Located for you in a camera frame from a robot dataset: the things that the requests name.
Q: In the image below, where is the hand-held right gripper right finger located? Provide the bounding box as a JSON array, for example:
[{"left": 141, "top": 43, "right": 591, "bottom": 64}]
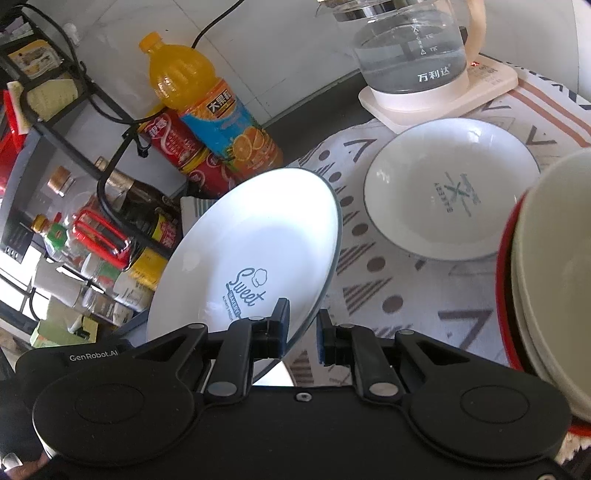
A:
[{"left": 315, "top": 308, "right": 469, "bottom": 403}]

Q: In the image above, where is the white plate cutlery print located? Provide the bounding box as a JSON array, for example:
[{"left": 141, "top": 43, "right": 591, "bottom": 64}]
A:
[{"left": 363, "top": 117, "right": 541, "bottom": 261}]

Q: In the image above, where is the cream kettle base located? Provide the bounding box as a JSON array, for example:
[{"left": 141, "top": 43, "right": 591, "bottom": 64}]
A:
[{"left": 359, "top": 52, "right": 519, "bottom": 134}]

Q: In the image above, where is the white plate script print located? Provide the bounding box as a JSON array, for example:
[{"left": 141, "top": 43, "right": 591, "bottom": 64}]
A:
[{"left": 147, "top": 168, "right": 342, "bottom": 384}]

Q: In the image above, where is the green label sauce bottle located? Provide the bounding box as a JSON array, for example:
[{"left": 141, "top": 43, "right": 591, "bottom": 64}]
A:
[{"left": 32, "top": 215, "right": 75, "bottom": 250}]

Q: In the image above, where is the patterned fringed table cloth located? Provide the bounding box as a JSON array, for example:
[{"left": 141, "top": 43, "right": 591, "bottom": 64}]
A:
[{"left": 281, "top": 65, "right": 591, "bottom": 467}]

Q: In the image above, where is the black metal rack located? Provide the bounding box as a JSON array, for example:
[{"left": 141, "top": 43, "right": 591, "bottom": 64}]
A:
[{"left": 0, "top": 4, "right": 195, "bottom": 333}]

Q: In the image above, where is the green carton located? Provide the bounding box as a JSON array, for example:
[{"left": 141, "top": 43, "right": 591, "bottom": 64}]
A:
[{"left": 30, "top": 318, "right": 100, "bottom": 349}]

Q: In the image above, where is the cream bowl leaf print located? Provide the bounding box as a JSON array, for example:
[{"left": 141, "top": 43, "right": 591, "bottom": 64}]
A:
[{"left": 510, "top": 148, "right": 591, "bottom": 423}]

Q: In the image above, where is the red drink can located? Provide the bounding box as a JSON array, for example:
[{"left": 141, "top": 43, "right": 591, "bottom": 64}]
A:
[
  {"left": 182, "top": 148, "right": 245, "bottom": 199},
  {"left": 139, "top": 111, "right": 208, "bottom": 169}
]

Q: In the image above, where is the orange juice bottle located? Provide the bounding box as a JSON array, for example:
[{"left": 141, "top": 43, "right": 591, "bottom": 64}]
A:
[{"left": 139, "top": 31, "right": 283, "bottom": 181}]

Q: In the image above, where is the red and black bowl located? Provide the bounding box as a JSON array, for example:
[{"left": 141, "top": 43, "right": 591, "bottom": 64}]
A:
[{"left": 496, "top": 189, "right": 591, "bottom": 439}]

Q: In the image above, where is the dark bottle red handle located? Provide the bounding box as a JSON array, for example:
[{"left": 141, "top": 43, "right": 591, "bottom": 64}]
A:
[{"left": 69, "top": 157, "right": 185, "bottom": 291}]

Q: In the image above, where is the black power cable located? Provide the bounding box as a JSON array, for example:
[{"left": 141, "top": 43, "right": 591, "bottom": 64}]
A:
[{"left": 191, "top": 0, "right": 243, "bottom": 49}]

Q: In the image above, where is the glass electric kettle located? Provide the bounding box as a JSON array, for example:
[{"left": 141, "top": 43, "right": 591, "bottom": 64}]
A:
[{"left": 316, "top": 0, "right": 488, "bottom": 93}]

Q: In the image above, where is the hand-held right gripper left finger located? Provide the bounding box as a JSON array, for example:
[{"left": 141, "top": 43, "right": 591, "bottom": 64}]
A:
[{"left": 131, "top": 298, "right": 293, "bottom": 402}]

